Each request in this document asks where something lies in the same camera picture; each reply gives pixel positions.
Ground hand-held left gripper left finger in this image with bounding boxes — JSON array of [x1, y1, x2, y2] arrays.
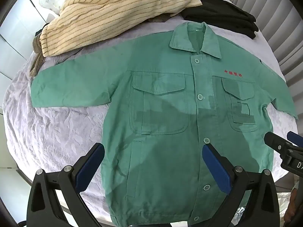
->
[[27, 142, 105, 227]]

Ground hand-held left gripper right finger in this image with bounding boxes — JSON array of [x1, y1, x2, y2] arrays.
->
[[202, 144, 281, 227]]

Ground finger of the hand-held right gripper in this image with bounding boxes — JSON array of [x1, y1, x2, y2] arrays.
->
[[264, 132, 294, 152], [287, 131, 303, 147]]

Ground green work jacket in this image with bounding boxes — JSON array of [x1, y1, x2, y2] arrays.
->
[[31, 21, 298, 227]]

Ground stack of black clothes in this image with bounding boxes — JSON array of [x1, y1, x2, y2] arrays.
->
[[182, 0, 259, 39]]

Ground lavender embossed blanket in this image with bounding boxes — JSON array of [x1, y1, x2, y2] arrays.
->
[[2, 0, 299, 218]]

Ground white pleated curtain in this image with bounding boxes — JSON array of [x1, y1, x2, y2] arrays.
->
[[233, 0, 303, 90]]

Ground beige striped blanket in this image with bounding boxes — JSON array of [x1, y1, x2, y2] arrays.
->
[[39, 0, 203, 57]]

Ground white crumpled cloth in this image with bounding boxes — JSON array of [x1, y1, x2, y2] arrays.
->
[[39, 0, 62, 15]]

